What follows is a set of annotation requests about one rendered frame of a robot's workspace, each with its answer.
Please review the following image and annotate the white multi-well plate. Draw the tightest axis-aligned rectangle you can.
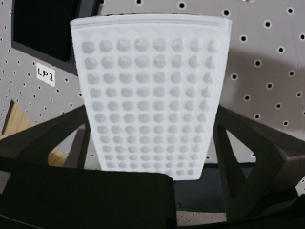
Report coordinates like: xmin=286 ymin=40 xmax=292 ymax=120
xmin=70 ymin=12 xmax=232 ymax=180

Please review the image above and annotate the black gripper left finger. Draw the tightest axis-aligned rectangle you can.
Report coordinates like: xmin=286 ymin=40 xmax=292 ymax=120
xmin=0 ymin=105 xmax=91 ymax=169

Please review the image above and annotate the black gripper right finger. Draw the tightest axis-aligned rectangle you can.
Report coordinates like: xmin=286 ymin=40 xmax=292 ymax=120
xmin=213 ymin=105 xmax=305 ymax=221

